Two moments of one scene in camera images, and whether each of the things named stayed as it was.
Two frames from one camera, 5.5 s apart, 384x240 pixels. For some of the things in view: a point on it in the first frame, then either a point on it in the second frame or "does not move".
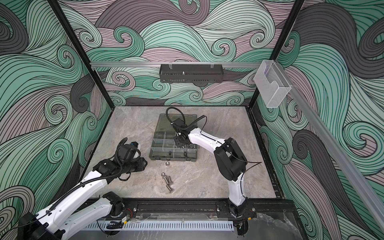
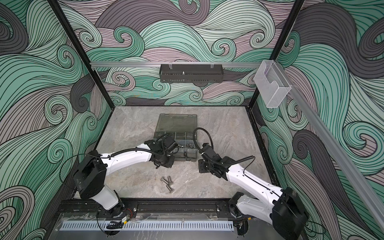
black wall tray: (191, 73) does not move
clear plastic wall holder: (273, 85) does not move
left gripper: (142, 164) to (170, 164)
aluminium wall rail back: (177, 64) does not move
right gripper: (177, 141) to (201, 169)
